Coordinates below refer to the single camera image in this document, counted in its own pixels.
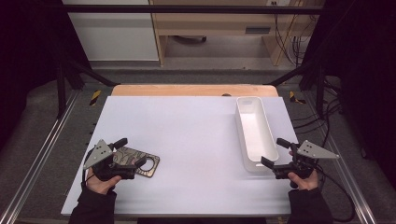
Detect aluminium floor rail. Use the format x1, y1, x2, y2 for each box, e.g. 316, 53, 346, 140
0, 90, 80, 224
303, 92, 377, 224

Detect grey desk label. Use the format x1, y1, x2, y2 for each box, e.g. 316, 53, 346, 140
245, 26, 271, 35

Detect hanging cables bundle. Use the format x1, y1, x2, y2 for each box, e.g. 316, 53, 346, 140
274, 12, 317, 67

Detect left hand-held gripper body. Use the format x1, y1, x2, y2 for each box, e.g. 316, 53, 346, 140
82, 138, 138, 182

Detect right hand-held gripper cable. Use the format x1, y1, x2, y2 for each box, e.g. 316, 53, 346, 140
313, 163, 357, 223

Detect light wooden desk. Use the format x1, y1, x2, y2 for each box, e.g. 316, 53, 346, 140
148, 0, 325, 67

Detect hand-held gripper cable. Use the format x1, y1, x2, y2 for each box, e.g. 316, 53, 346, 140
80, 148, 95, 191
313, 163, 357, 223

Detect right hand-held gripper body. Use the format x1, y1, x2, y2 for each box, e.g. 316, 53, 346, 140
274, 139, 341, 189

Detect wooden table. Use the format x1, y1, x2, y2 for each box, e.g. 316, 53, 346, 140
111, 83, 279, 97

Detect left hand-held gripper cable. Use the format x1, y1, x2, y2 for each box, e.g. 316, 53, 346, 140
80, 148, 95, 191

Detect yellow black floor tape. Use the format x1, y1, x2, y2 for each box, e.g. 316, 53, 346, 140
289, 91, 306, 105
89, 90, 103, 106

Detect person's right hand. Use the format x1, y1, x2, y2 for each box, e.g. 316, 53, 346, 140
287, 150, 320, 191

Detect white oblong plastic tray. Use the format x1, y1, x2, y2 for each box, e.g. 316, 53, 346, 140
234, 96, 280, 173

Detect white cabinet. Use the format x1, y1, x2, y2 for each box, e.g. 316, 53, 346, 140
61, 0, 160, 62

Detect person's left hand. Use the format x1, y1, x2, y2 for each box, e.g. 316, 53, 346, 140
85, 167, 123, 196

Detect black frame post with brace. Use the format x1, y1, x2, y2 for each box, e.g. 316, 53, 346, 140
55, 59, 120, 119
264, 59, 326, 119

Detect white table board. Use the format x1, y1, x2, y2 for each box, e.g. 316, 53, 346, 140
60, 95, 325, 217

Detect black floor cables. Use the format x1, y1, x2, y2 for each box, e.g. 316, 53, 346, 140
292, 77, 344, 134

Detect black frame crossbar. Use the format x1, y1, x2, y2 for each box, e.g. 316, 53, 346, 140
40, 4, 331, 15

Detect black curtain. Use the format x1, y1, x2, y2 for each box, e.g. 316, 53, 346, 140
303, 0, 396, 188
0, 0, 92, 150

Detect metal bracket part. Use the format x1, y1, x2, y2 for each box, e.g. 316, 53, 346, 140
112, 147, 161, 178

